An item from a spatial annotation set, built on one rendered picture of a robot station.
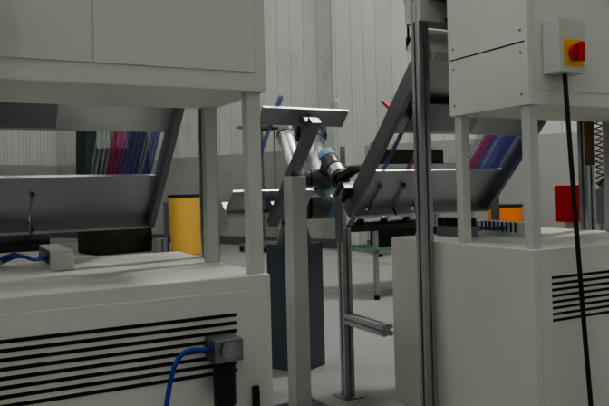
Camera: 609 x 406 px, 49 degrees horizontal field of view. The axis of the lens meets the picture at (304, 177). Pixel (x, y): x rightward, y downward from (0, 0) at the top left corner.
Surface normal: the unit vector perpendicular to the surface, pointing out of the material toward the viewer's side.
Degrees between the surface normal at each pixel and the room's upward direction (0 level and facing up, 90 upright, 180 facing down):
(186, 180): 90
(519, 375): 90
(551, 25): 90
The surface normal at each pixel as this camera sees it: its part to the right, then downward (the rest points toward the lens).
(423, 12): 0.46, -0.03
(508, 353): -0.89, 0.01
